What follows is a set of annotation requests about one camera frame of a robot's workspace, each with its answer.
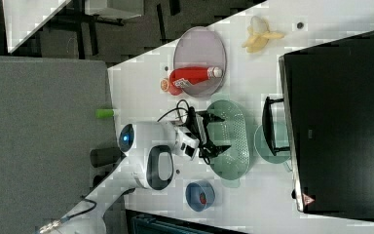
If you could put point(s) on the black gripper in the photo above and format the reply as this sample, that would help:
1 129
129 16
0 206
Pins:
196 125

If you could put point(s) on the mint green plastic strainer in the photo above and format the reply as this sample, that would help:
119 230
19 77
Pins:
233 163

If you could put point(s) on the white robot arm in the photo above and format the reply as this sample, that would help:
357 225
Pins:
149 148

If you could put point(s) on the blue bowl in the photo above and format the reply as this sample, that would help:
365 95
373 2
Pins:
192 192

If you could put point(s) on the red ketchup bottle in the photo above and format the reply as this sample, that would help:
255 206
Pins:
189 76

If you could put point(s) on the small red strawberry toy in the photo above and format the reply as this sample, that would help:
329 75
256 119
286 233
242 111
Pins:
202 198

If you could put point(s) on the orange slice toy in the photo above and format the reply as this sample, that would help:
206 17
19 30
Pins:
164 84

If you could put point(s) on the mint green cup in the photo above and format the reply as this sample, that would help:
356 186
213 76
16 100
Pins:
281 141

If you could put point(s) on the grey round plate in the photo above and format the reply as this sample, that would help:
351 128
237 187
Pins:
201 47

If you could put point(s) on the green round toy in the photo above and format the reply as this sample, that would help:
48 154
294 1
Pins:
104 113

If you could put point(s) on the peeled banana toy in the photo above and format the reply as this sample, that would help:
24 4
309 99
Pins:
259 34

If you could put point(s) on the black cylinder upper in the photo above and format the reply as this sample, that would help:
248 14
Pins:
105 156

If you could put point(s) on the black silver toaster oven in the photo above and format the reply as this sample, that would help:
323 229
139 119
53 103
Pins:
328 99

